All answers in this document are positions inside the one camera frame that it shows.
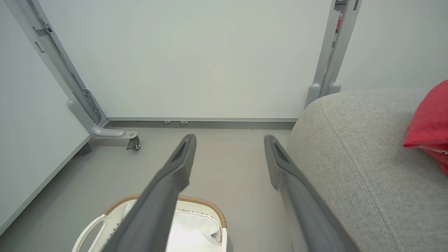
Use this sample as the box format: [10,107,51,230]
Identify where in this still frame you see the red Bulls 23 shorts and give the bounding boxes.
[403,80,448,175]

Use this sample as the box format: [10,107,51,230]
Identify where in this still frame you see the grey slanted partition post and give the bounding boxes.
[13,0,110,127]

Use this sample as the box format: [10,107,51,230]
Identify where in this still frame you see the grey partition post with foot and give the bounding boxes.
[320,0,363,97]
[304,0,343,108]

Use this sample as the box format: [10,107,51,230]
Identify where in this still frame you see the wicker rim laundry basket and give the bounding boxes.
[72,194,228,252]

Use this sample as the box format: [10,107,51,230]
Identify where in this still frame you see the grey fabric sofa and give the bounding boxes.
[285,87,448,252]

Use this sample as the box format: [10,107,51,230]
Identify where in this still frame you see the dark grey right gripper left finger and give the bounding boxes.
[101,134,197,252]

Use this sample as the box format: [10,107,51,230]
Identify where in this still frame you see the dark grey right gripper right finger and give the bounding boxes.
[264,135,361,252]

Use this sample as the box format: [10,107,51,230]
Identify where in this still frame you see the long grey partition bottom rail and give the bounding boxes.
[106,117,299,123]

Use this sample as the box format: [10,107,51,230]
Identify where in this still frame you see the white basket liner cloth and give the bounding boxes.
[122,201,224,252]

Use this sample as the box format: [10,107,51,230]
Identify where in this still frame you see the grey partition foot with plate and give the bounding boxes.
[68,99,139,140]

